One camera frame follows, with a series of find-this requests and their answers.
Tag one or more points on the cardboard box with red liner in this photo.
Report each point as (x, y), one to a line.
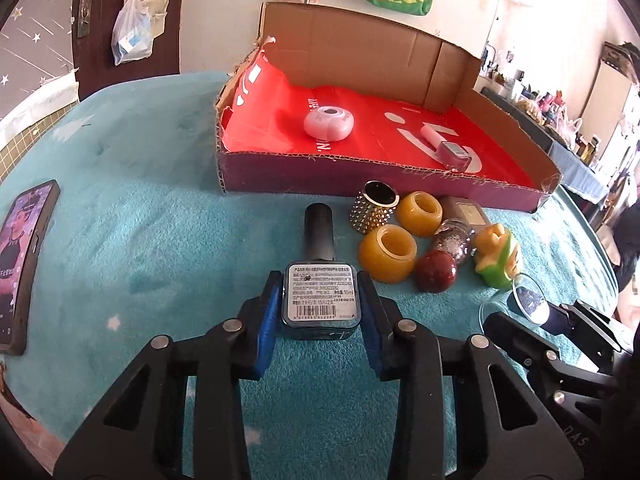
(393, 79)

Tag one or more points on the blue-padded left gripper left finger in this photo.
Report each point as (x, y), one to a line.
(179, 391)

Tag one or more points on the black nail polish bottle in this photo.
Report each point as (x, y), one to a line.
(320, 298)

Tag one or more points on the studded black gold cup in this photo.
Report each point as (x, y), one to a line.
(375, 203)

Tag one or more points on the teal fluffy blanket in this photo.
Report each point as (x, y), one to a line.
(143, 242)

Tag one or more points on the pink round Melody case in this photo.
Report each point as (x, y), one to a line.
(329, 123)

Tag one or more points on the clear plastic cup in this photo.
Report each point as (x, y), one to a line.
(523, 300)

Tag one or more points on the amber ring holder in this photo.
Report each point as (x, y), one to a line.
(420, 214)
(388, 253)

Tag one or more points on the brown square compact case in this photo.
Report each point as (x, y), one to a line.
(460, 208)

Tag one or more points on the glitter bottle with red cap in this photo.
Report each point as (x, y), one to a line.
(450, 247)

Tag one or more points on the pink nail polish bottle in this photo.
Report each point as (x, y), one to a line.
(448, 153)

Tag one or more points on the dark brown door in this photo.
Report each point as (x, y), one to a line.
(93, 57)

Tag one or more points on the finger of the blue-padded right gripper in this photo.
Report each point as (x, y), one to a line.
(538, 356)
(587, 328)

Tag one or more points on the green avocado toy figure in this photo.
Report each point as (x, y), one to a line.
(497, 256)

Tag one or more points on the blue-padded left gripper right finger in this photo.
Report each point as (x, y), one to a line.
(463, 411)

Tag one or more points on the dark side table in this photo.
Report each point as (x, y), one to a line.
(576, 176)

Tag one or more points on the black smartphone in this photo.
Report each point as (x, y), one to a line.
(22, 235)

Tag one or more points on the hanging plastic bag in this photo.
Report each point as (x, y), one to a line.
(132, 38)

